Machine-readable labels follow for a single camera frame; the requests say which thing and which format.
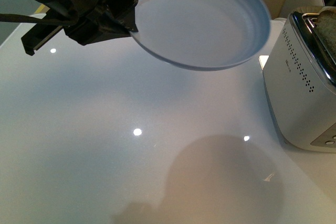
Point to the brown bread slice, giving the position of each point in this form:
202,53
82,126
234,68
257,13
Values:
325,30

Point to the white chrome two-slot toaster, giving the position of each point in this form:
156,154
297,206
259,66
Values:
299,78

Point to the black covered left arm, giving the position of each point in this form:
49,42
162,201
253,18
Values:
14,18

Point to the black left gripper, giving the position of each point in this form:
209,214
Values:
98,20

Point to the light blue round plate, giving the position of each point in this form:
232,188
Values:
202,35

